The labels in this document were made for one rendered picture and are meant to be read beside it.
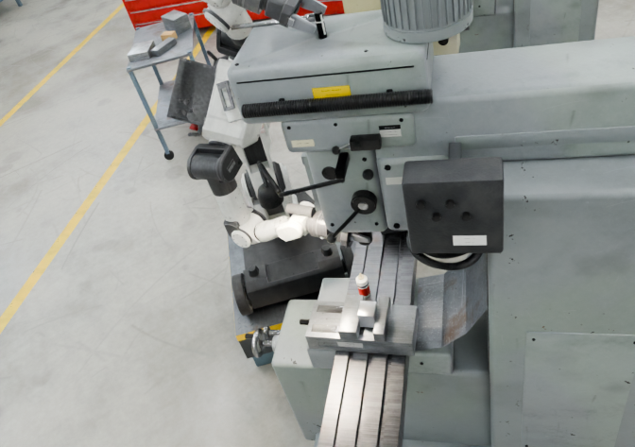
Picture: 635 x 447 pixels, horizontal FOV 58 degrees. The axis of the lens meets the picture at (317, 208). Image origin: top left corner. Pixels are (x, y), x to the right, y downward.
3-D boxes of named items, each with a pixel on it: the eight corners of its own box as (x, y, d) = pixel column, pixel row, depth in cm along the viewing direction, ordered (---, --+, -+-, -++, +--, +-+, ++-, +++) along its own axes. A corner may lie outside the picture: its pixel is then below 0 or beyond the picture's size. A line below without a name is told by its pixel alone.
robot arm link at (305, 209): (318, 243, 187) (288, 237, 192) (332, 220, 193) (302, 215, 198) (311, 218, 179) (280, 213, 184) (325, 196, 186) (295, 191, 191)
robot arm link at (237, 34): (217, -35, 156) (240, 0, 178) (189, 3, 157) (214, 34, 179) (249, -12, 154) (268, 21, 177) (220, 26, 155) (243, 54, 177)
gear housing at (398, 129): (287, 156, 149) (278, 124, 142) (305, 105, 166) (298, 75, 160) (417, 148, 139) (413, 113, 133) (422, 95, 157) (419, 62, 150)
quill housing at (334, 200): (325, 237, 169) (300, 150, 149) (336, 192, 184) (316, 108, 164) (388, 236, 164) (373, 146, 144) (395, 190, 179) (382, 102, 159)
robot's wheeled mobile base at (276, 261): (239, 229, 319) (221, 182, 298) (329, 203, 319) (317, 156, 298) (249, 316, 270) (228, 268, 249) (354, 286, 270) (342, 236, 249)
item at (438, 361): (312, 369, 208) (304, 351, 200) (328, 295, 233) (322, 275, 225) (453, 377, 194) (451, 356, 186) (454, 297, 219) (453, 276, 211)
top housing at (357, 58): (241, 128, 144) (221, 70, 134) (266, 76, 163) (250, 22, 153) (431, 114, 131) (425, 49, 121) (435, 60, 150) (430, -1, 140)
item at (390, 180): (386, 233, 161) (374, 161, 144) (394, 179, 178) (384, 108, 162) (456, 232, 156) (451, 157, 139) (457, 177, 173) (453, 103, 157)
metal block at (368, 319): (360, 327, 183) (357, 315, 179) (363, 312, 188) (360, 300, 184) (376, 328, 182) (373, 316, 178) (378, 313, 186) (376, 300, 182)
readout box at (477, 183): (410, 258, 129) (400, 187, 115) (413, 230, 135) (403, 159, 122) (504, 258, 123) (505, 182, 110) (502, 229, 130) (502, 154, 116)
